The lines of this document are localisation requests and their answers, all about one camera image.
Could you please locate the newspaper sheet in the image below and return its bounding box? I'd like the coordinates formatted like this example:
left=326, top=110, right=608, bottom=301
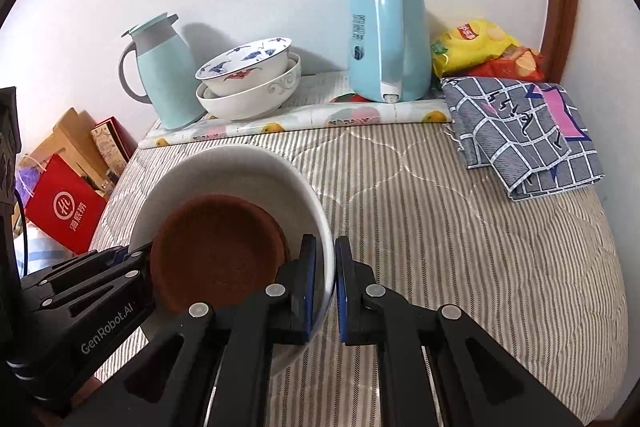
left=280, top=72, right=351, bottom=110

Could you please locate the red paper bag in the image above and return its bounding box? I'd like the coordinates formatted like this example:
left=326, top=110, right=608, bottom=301
left=24, top=154, right=108, bottom=255

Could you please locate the light blue cloth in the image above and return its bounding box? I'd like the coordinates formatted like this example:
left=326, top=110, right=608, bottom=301
left=12, top=227, right=76, bottom=275

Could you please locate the grey checked cloth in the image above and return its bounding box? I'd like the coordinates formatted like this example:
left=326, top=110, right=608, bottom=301
left=441, top=77, right=606, bottom=202

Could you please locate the red snack bag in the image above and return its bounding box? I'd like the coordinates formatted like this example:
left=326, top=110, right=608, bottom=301
left=467, top=47, right=545, bottom=82

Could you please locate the patterned gift box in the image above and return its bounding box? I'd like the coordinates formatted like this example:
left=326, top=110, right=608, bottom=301
left=90, top=117, right=137, bottom=180

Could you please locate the large grey scroll pattern bowl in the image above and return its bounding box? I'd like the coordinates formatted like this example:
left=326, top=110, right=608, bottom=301
left=195, top=53, right=302, bottom=121

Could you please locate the blue flower pattern bowl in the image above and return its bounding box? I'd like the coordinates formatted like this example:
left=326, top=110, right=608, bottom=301
left=195, top=37, right=292, bottom=96

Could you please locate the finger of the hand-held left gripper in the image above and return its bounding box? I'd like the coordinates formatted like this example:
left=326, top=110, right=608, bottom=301
left=35, top=243, right=154, bottom=314
left=21, top=246, right=129, bottom=294

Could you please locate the yellow chip bag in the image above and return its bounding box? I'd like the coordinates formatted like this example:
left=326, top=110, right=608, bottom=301
left=431, top=19, right=523, bottom=78

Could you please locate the plain white bowl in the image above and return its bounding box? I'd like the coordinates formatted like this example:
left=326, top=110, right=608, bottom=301
left=129, top=146, right=336, bottom=375

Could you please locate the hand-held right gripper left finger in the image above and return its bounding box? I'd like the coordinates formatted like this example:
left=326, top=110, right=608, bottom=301
left=60, top=233, right=318, bottom=427

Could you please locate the striped quilted mattress pad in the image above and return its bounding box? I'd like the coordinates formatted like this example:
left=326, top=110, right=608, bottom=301
left=89, top=122, right=628, bottom=427

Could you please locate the light blue thermos jug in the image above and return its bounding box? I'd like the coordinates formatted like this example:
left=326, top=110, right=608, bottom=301
left=118, top=13, right=206, bottom=131

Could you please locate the small brown bowl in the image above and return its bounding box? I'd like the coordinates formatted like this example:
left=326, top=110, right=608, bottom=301
left=150, top=194, right=292, bottom=315

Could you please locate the brown cardboard box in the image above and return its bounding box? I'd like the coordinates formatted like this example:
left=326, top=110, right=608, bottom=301
left=22, top=108, right=108, bottom=188

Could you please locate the fruit print plastic cover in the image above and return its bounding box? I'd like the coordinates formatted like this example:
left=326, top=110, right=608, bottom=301
left=137, top=71, right=455, bottom=150

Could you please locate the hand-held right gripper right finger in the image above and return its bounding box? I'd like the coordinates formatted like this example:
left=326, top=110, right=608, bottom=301
left=334, top=235, right=583, bottom=427

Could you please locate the light blue electric kettle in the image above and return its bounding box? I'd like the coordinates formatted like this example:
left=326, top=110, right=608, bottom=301
left=347, top=0, right=432, bottom=104

